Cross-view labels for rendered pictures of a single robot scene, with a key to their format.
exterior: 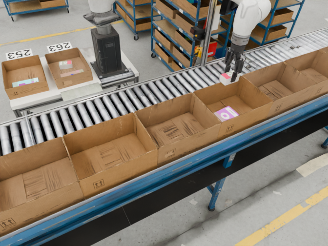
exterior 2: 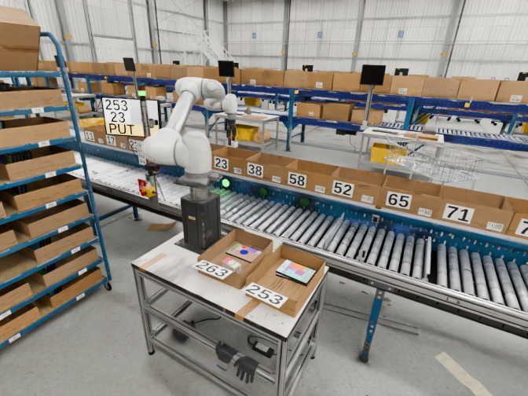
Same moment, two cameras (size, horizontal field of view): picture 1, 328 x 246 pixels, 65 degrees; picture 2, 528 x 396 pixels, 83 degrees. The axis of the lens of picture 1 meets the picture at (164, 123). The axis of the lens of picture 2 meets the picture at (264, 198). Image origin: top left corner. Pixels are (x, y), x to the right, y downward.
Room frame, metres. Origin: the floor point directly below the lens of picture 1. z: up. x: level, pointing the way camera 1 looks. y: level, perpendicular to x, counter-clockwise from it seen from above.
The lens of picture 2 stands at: (2.39, 2.12, 1.82)
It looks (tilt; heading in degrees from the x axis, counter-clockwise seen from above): 24 degrees down; 239
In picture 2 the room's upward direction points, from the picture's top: 2 degrees clockwise
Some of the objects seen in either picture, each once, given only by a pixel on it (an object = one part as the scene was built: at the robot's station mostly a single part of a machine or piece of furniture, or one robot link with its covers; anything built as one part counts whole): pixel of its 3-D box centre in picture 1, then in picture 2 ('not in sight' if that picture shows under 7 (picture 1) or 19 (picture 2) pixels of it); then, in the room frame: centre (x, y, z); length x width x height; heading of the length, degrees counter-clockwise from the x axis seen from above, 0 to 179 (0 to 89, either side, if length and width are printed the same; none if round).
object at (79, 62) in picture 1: (68, 67); (237, 255); (1.77, 0.81, 0.80); 0.38 x 0.28 x 0.10; 31
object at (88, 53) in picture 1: (71, 70); (230, 266); (1.81, 0.81, 0.74); 1.00 x 0.58 x 0.03; 120
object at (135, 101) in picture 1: (141, 109); (245, 210); (1.39, 0.17, 0.72); 0.52 x 0.05 x 0.05; 31
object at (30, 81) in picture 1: (26, 85); (296, 271); (1.53, 1.07, 0.78); 0.19 x 0.14 x 0.02; 117
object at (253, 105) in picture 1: (229, 106); (235, 160); (1.20, -0.40, 0.96); 0.39 x 0.29 x 0.17; 121
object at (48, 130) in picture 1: (51, 140); (320, 231); (1.05, 0.73, 0.72); 0.52 x 0.05 x 0.05; 31
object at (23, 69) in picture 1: (25, 75); (287, 276); (1.62, 1.11, 0.80); 0.38 x 0.28 x 0.10; 29
